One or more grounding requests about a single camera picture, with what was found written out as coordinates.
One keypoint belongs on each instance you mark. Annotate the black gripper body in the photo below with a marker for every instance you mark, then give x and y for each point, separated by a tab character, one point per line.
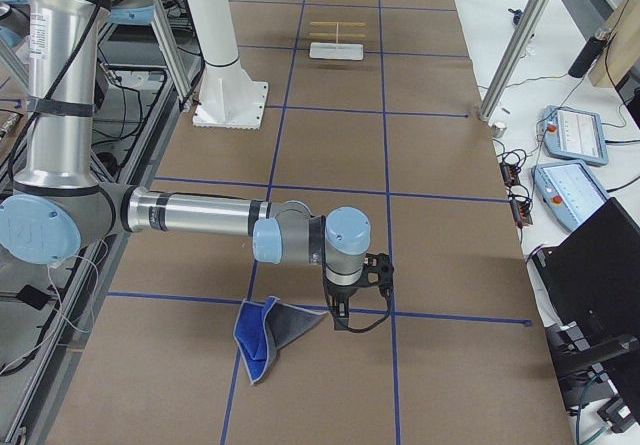
338	292

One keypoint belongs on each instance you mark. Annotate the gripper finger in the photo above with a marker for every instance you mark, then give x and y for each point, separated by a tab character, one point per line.
340	323

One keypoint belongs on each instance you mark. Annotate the blue grey towel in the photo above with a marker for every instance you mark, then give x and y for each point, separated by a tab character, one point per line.
262	329

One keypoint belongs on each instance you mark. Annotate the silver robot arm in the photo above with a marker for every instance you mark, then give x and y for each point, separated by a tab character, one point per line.
58	207

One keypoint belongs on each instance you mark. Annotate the white wooden towel rack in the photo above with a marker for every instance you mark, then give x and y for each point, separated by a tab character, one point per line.
339	43

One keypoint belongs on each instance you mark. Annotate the small metal cylinder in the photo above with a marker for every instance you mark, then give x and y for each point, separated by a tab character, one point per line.
498	129

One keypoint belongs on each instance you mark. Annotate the near teach pendant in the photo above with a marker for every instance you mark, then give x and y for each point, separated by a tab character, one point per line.
570	190

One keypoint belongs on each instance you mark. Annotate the teach pendant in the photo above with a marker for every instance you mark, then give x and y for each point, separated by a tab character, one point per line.
568	133
570	190

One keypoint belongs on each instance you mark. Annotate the black laptop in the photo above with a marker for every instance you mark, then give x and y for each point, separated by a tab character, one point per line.
592	277

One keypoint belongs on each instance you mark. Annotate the far teach pendant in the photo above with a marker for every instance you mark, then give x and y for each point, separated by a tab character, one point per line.
568	133

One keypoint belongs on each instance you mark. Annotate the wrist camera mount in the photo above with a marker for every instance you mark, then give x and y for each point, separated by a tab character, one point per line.
377	271

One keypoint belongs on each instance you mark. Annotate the white pedestal column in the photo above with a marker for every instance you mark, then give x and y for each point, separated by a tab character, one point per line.
228	97

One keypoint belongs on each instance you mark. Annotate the aluminium frame post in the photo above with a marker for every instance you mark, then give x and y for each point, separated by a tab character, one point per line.
516	46

